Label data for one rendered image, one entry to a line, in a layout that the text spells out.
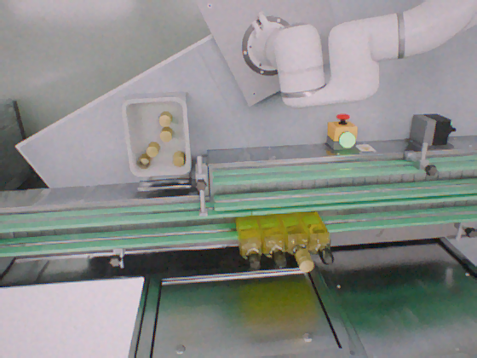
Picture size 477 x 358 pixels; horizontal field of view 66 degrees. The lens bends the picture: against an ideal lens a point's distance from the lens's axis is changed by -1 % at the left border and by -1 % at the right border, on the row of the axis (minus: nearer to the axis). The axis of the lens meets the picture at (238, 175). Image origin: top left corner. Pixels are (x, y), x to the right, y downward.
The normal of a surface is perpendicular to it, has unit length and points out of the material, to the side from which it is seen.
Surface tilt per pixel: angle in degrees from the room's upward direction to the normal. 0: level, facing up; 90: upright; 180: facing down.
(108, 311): 90
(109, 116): 0
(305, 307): 90
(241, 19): 4
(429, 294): 90
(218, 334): 91
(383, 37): 24
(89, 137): 0
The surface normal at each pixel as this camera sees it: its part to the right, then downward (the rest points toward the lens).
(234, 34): 0.15, 0.36
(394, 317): -0.02, -0.92
